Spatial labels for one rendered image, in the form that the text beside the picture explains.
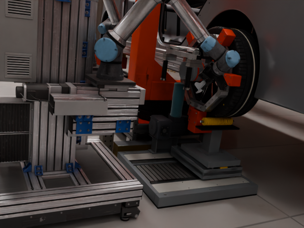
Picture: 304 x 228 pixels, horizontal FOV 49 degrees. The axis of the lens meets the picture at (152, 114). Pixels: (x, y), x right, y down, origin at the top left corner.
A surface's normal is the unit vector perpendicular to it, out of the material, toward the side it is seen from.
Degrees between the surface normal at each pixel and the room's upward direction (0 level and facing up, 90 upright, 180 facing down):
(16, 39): 90
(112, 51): 96
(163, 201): 90
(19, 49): 90
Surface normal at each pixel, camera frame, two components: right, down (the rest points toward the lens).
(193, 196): 0.42, 0.27
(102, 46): -0.15, 0.33
